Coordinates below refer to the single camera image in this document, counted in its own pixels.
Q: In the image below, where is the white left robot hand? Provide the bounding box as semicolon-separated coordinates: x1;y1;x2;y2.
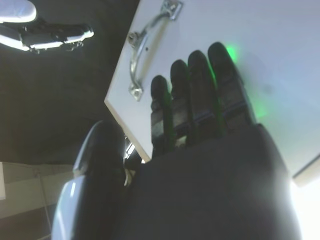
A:
51;41;305;240

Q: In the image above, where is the white cabinet door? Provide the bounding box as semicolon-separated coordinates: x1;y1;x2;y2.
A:
103;0;320;188

